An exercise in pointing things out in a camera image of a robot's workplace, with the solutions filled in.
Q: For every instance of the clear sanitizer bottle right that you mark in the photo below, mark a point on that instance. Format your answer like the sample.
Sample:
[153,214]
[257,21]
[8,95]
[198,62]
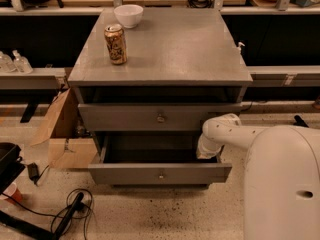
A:
[22,64]

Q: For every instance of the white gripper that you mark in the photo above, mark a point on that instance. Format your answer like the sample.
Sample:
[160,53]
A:
[204,149]

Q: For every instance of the black bin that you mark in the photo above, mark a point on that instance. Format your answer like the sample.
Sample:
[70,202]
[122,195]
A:
[10,164]

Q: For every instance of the red plastic cup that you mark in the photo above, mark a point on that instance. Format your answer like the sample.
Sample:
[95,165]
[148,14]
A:
[11,194]

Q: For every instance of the grey top drawer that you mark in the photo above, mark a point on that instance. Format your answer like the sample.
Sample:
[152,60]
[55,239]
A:
[150,117]

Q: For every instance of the gold soda can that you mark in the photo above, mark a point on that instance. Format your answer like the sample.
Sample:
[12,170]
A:
[116,43]

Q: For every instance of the small white pump bottle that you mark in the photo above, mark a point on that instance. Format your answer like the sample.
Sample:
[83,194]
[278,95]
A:
[241,47]

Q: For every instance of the open cardboard box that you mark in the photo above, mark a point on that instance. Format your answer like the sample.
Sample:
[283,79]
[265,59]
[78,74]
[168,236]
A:
[62,129]

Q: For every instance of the black stand leg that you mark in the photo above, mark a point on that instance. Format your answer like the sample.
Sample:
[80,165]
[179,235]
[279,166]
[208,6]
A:
[36,232]

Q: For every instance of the grey drawer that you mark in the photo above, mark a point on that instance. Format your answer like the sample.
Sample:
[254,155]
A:
[145,158]
[150,117]

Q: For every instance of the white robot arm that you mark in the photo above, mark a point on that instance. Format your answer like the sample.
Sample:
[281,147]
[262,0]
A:
[281,176]

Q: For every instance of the white ceramic bowl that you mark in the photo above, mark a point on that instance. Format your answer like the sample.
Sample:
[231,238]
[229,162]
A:
[129,15]

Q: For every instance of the black power adapter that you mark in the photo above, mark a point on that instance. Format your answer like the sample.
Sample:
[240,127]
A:
[33,171]

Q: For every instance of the clear sanitizer bottle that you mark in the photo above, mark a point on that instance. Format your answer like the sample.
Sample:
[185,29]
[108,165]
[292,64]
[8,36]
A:
[6,63]
[22,64]

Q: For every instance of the grey drawer cabinet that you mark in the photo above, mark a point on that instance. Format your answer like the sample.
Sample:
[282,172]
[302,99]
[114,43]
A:
[175,56]

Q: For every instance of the clear sanitizer bottle left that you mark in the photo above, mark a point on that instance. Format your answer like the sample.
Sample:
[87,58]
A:
[6,63]

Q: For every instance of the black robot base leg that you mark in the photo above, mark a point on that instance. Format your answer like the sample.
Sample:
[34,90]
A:
[299,121]

